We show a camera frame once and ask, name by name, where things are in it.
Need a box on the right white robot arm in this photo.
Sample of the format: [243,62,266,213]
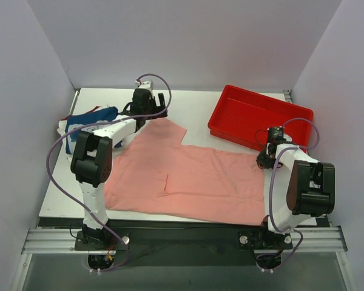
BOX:
[256,127,335,247]

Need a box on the folded blue printed t shirt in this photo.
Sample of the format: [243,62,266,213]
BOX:
[63,105,124,155]

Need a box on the front aluminium frame rail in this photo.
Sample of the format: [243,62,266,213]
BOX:
[22,229,76,254]

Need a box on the red plastic bin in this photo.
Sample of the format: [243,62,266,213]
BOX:
[207,85,314,151]

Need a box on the pink t shirt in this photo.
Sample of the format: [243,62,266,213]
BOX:
[105,119,265,226]

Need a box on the aluminium frame rail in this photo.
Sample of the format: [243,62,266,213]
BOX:
[22,229,76,254]
[283,89,348,252]

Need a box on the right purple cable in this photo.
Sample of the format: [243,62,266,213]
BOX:
[257,117,321,269]

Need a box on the right aluminium frame rail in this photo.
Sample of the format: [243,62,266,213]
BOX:
[283,89,348,252]

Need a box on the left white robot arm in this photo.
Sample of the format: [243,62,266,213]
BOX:
[70,84,167,250]

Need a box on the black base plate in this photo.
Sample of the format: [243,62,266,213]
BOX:
[71,220,294,269]

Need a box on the purple cable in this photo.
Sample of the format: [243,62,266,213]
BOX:
[45,73,172,270]
[257,117,321,269]

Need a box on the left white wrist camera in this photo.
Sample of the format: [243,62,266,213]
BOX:
[135,79,154,91]

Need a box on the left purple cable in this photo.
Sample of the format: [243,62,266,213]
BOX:
[45,73,172,270]

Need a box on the folded white t shirt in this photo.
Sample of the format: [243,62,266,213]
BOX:
[56,104,125,158]

